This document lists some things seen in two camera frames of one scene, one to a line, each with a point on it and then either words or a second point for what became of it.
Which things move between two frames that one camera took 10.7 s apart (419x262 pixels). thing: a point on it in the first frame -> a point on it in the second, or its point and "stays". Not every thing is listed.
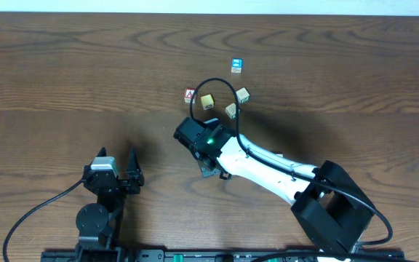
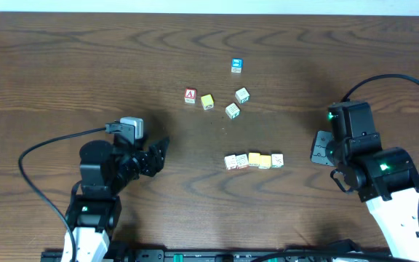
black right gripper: [204, 171] -> [318, 153]
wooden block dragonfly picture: [230, 110] stays
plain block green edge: [242, 94] stays
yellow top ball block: [207, 102] stays
